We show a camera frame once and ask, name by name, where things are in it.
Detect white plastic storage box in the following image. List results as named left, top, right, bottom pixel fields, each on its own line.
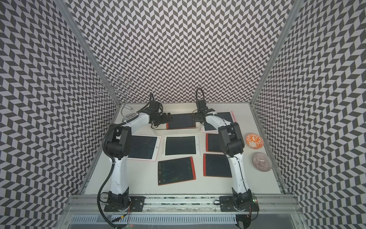
left=150, top=102, right=202, bottom=135

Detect red writing tablet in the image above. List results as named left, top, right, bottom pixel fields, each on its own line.
left=203, top=154, right=232, bottom=178
left=157, top=156, right=196, bottom=186
left=166, top=113, right=196, bottom=130

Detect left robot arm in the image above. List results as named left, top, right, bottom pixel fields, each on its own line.
left=96, top=93, right=171, bottom=229

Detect chrome wire stand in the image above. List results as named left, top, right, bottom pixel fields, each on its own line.
left=92, top=77, right=138, bottom=122

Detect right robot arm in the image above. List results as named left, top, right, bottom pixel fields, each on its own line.
left=194, top=87, right=259, bottom=223

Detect orange patterned bowl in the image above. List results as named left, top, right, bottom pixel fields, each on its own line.
left=246, top=134, right=264, bottom=149

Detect pink writing tablet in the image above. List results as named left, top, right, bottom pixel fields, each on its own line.
left=128, top=135, right=161, bottom=161
left=201, top=111, right=236, bottom=132

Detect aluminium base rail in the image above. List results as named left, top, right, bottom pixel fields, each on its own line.
left=56, top=194, right=308, bottom=229

